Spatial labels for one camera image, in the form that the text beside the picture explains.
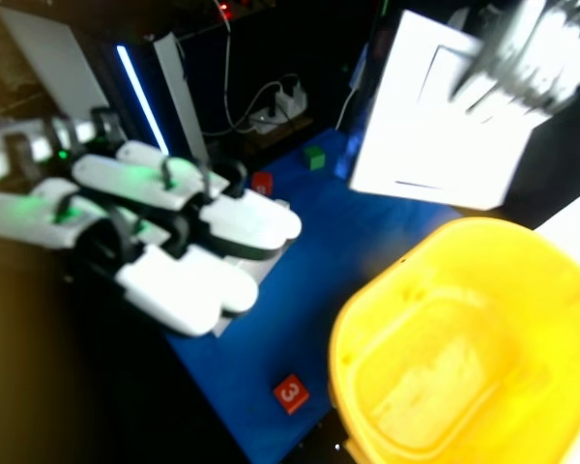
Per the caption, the white square box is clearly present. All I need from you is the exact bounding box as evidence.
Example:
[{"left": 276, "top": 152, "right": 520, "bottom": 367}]
[{"left": 349, "top": 9, "right": 562, "bottom": 213}]

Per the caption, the red cube number eight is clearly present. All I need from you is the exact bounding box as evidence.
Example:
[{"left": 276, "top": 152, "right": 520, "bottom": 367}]
[{"left": 249, "top": 171, "right": 274, "bottom": 196}]

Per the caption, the thin white cable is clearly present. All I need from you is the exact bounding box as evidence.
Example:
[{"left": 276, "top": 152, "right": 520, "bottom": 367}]
[{"left": 211, "top": 0, "right": 252, "bottom": 135}]

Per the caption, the long white box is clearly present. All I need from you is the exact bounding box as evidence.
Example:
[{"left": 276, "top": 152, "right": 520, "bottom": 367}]
[{"left": 211, "top": 197, "right": 292, "bottom": 338}]

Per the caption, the green cube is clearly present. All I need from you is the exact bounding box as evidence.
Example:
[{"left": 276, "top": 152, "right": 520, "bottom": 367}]
[{"left": 303, "top": 146, "right": 327, "bottom": 171}]

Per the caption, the yellow plastic tub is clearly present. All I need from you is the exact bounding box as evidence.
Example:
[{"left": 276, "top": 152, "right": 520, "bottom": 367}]
[{"left": 327, "top": 216, "right": 580, "bottom": 464}]

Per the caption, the blue table cloth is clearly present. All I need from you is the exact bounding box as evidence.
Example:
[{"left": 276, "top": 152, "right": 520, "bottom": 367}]
[{"left": 166, "top": 128, "right": 465, "bottom": 464}]

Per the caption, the red cube number three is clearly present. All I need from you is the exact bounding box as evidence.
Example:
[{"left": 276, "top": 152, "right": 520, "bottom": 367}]
[{"left": 273, "top": 373, "right": 311, "bottom": 416}]

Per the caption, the computer case with blue light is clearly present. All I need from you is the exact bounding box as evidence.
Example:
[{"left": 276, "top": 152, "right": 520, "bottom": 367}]
[{"left": 0, "top": 4, "right": 212, "bottom": 163}]

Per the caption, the white adapter with cable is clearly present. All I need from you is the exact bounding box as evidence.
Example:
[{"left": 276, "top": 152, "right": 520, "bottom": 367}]
[{"left": 334, "top": 42, "right": 371, "bottom": 132}]

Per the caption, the brown wooden board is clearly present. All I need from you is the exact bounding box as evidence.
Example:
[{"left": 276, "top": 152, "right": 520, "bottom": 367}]
[{"left": 236, "top": 113, "right": 315, "bottom": 156}]

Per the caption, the white power strip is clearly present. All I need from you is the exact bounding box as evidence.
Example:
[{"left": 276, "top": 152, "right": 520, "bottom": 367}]
[{"left": 247, "top": 79, "right": 310, "bottom": 134}]

